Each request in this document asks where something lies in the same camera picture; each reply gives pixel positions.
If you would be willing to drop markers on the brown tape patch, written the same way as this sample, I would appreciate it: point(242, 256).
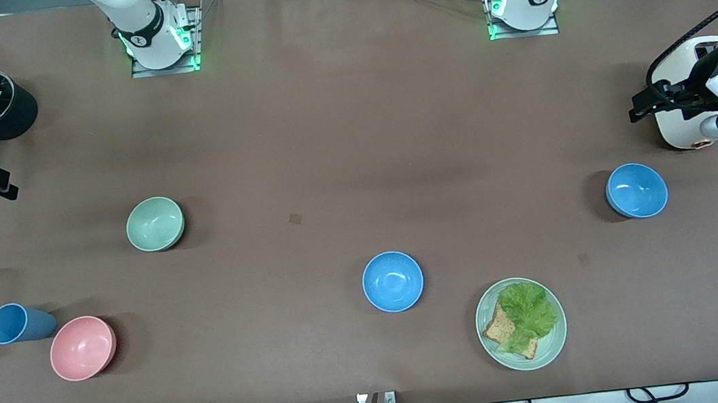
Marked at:
point(295, 219)

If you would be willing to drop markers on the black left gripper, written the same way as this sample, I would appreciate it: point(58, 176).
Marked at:
point(694, 82)

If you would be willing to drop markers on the small metal bracket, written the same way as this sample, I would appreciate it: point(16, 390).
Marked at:
point(390, 401)

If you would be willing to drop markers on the green plate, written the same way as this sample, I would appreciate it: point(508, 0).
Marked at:
point(548, 349)

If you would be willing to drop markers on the white toaster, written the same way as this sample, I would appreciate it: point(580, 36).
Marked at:
point(676, 132)

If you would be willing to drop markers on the green bowl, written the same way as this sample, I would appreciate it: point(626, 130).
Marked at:
point(155, 223)

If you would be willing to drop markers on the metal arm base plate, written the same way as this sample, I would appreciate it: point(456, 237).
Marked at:
point(547, 30)
point(178, 68)

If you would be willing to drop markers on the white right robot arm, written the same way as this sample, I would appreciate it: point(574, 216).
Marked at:
point(138, 23)

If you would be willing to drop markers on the blue cup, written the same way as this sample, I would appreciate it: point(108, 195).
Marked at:
point(11, 323)

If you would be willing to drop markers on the toasted bread slice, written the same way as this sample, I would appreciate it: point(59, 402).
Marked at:
point(498, 329)

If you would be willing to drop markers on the blue bowl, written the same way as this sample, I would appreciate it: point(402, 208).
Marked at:
point(636, 190)
point(393, 281)

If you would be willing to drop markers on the green lettuce leaf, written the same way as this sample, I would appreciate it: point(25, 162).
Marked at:
point(528, 311)

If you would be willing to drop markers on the pink bowl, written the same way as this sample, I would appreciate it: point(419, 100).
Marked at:
point(81, 348)

